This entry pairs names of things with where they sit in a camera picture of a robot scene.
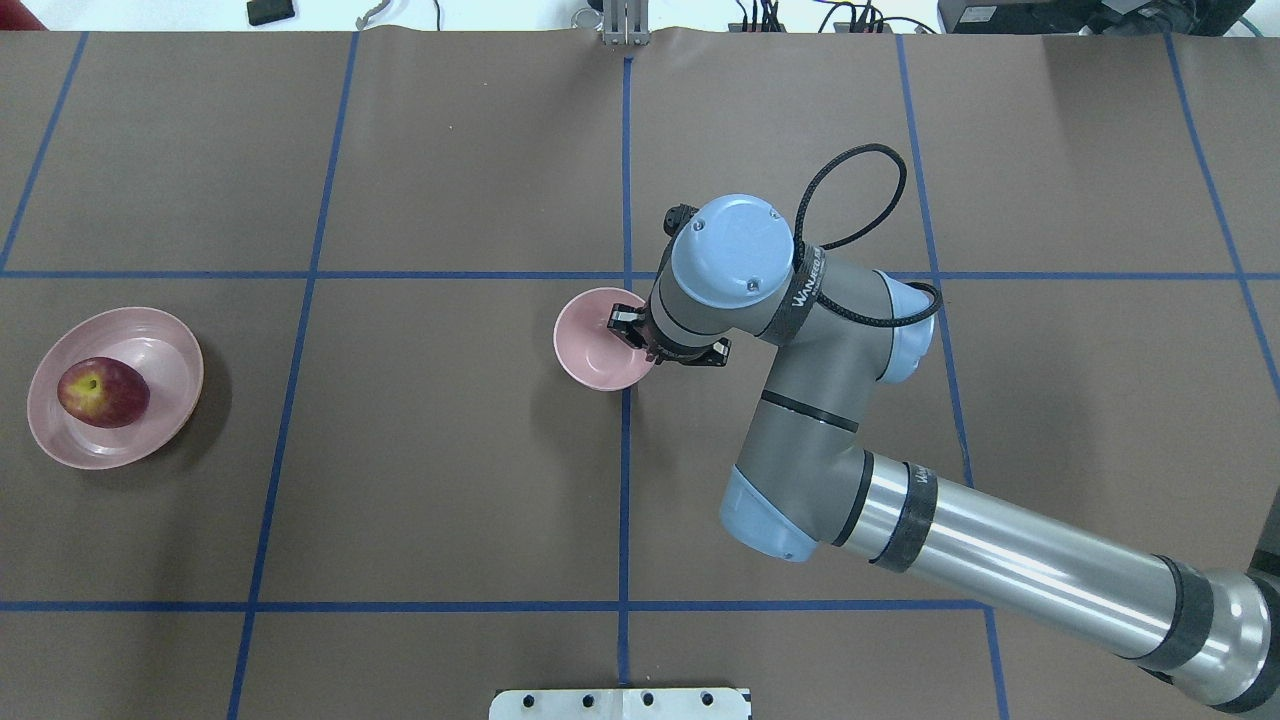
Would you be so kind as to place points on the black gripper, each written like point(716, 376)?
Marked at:
point(631, 327)

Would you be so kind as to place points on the red apple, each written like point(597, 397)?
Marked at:
point(103, 392)

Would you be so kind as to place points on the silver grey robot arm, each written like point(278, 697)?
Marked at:
point(802, 478)

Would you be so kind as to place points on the pink bowl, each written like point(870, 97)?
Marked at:
point(588, 351)

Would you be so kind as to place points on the pink plate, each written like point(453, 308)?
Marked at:
point(157, 345)

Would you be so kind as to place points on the brown paper table mat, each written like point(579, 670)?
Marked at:
point(390, 501)

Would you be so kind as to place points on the small black device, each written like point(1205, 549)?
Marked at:
point(263, 12)

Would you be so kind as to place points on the aluminium frame post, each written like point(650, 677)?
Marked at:
point(624, 23)

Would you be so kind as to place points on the white camera mast base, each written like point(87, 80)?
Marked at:
point(623, 703)

